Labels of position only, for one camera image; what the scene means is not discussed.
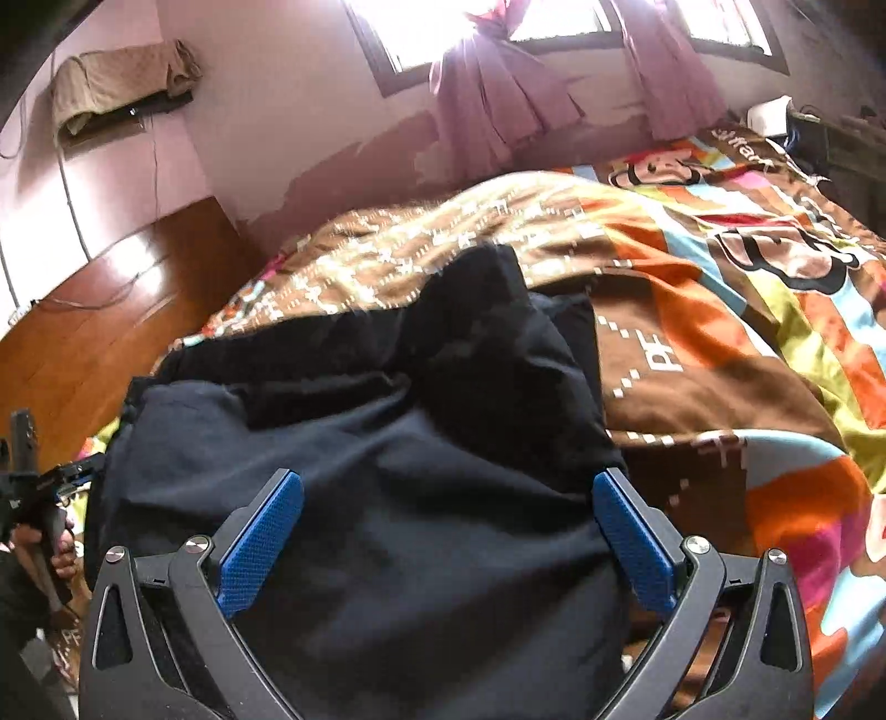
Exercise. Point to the pink curtain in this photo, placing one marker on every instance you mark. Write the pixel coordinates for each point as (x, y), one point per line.
(498, 97)
(664, 69)

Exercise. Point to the dark-framed window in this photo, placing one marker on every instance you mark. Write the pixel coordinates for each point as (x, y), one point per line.
(554, 24)

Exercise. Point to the colourful printed blanket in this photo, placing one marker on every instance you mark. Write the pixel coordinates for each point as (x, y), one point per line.
(727, 311)

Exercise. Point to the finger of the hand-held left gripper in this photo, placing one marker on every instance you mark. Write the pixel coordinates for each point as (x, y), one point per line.
(73, 474)

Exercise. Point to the person's left hand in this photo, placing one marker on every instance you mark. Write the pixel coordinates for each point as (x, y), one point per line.
(64, 547)

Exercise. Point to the dark wall shelf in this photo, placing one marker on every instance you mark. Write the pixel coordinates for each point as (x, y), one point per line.
(149, 107)

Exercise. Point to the brown cloth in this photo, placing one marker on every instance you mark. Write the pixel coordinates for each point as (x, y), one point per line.
(118, 76)

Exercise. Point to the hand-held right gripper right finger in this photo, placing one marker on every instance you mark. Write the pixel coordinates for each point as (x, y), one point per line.
(630, 529)

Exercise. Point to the wooden headboard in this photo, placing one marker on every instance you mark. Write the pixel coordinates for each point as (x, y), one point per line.
(118, 311)

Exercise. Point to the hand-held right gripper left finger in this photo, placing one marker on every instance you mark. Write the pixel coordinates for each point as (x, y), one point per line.
(266, 526)

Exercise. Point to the dark furniture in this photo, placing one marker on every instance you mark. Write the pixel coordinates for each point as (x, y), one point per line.
(844, 152)

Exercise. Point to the black padded jacket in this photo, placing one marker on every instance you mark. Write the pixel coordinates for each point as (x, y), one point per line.
(415, 484)

